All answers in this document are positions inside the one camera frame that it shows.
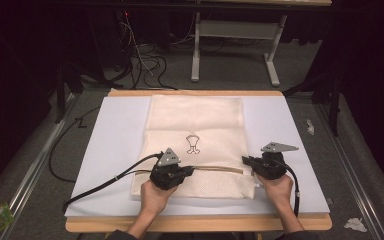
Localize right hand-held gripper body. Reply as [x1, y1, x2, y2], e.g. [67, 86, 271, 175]
[252, 141, 300, 181]

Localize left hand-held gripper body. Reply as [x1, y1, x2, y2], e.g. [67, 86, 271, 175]
[149, 147, 185, 191]

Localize cream mesh laundry bag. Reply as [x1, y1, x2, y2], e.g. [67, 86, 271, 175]
[130, 94, 258, 200]

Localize person's left hand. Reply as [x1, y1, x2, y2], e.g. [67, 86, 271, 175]
[139, 179, 178, 218]

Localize person's right hand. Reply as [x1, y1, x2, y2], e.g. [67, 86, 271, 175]
[255, 172, 295, 210]

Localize small white scrap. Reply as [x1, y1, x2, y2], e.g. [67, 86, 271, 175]
[305, 118, 316, 136]

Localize white board mat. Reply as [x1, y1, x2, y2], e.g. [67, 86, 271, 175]
[64, 95, 331, 220]

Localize black stand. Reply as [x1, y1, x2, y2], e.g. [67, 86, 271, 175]
[51, 59, 85, 125]
[281, 73, 345, 138]

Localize black zigzag tape piece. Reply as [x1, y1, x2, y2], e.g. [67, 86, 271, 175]
[74, 116, 89, 130]

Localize crumpled white paper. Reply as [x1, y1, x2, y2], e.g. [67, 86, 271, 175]
[343, 217, 369, 234]

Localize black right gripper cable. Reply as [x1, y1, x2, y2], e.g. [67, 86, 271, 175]
[273, 159, 302, 218]

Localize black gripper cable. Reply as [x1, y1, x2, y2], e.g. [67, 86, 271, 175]
[273, 159, 302, 218]
[61, 151, 165, 214]

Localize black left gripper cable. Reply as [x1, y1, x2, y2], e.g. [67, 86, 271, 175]
[61, 151, 165, 214]

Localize metal floor rail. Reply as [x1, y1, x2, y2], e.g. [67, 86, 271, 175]
[0, 93, 78, 240]
[314, 103, 384, 240]

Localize black floor cable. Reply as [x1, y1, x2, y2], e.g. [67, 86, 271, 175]
[48, 106, 101, 184]

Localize tangle of black cables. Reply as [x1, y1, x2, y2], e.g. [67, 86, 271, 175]
[111, 9, 198, 91]

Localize white metal desk frame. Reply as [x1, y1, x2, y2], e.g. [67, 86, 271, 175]
[190, 0, 333, 88]

